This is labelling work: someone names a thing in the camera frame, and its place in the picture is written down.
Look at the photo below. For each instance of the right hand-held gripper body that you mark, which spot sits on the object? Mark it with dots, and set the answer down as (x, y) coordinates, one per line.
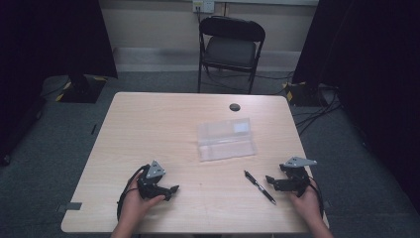
(295, 177)

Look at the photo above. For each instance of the grey tape strip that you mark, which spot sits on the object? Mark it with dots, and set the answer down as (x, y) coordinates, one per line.
(70, 207)

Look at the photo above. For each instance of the white wall outlet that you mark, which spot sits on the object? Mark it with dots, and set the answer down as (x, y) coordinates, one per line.
(203, 5)

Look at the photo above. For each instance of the person's right hand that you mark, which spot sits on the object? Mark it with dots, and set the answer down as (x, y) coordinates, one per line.
(307, 205)

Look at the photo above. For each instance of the black pen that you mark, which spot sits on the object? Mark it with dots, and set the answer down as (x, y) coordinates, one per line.
(260, 187)

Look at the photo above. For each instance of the clear plastic pencil case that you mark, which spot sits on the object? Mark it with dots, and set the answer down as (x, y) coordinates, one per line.
(226, 139)

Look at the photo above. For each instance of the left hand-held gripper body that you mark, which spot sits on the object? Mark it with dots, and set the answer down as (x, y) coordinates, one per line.
(152, 180)

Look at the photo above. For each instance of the black stand base, striped tape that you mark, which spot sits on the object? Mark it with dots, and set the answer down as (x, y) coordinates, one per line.
(81, 91)
(302, 94)

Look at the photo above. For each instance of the person's left hand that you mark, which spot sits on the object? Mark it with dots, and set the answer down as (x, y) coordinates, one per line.
(135, 205)

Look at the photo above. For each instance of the black folding chair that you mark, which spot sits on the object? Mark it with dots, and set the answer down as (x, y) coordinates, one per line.
(231, 53)

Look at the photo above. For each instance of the dark curtain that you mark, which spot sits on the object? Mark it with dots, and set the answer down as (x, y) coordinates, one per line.
(369, 66)
(49, 43)

